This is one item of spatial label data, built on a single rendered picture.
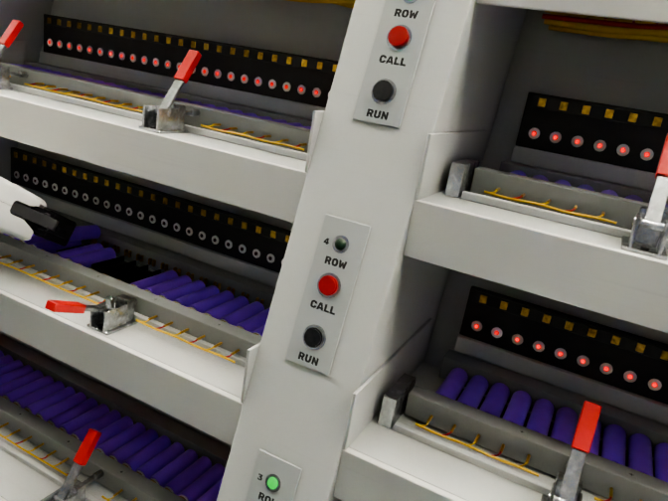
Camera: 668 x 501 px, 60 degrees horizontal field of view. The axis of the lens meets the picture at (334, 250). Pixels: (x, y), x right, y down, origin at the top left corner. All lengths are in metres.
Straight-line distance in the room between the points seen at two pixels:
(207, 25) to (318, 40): 0.17
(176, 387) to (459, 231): 0.29
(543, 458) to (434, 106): 0.29
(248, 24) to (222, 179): 0.32
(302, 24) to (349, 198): 0.35
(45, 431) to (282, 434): 0.36
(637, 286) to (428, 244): 0.14
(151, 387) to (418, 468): 0.25
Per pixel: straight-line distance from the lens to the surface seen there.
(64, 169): 0.90
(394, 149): 0.46
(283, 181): 0.49
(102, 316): 0.62
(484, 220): 0.43
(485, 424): 0.51
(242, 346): 0.56
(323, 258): 0.46
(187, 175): 0.55
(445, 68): 0.46
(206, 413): 0.54
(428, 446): 0.50
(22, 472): 0.76
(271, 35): 0.78
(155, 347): 0.59
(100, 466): 0.72
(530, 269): 0.43
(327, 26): 0.75
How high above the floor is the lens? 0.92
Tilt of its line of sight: 3 degrees down
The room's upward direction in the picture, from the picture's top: 16 degrees clockwise
